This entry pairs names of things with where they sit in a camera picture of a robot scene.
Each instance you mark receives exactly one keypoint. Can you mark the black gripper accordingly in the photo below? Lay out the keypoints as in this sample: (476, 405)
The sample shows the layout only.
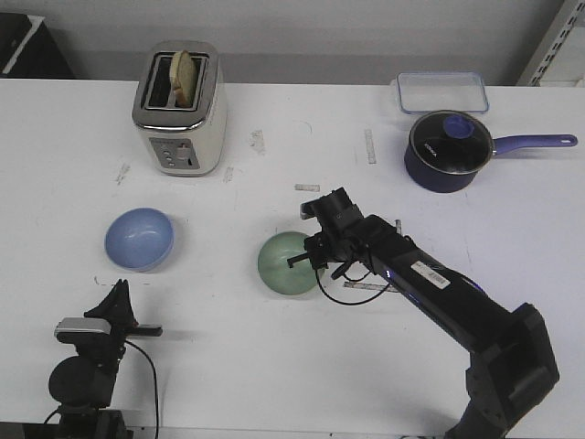
(117, 310)
(335, 242)

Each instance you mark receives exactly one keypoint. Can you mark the green bowl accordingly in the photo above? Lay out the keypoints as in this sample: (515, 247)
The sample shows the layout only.
(273, 267)

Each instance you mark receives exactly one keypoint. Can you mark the blue bowl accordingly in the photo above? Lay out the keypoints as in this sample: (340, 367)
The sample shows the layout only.
(140, 239)

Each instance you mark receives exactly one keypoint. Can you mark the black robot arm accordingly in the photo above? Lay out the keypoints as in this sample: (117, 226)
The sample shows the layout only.
(512, 364)
(83, 384)

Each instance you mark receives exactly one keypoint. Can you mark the dark blue saucepan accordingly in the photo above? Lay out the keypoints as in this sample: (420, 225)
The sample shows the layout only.
(439, 182)

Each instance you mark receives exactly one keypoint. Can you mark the cream and chrome toaster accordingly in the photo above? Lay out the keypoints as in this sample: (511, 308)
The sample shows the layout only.
(184, 142)

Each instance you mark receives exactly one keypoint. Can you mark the glass pot lid blue knob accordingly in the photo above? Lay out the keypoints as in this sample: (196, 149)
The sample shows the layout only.
(451, 142)

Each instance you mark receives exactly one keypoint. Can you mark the toast slice in toaster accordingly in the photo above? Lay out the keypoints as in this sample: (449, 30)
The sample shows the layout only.
(182, 78)

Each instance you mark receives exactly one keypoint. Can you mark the clear plastic food container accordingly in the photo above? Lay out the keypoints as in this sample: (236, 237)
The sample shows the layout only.
(428, 91)

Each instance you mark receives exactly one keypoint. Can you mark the white slotted shelf upright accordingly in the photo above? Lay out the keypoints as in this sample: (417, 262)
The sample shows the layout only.
(558, 60)

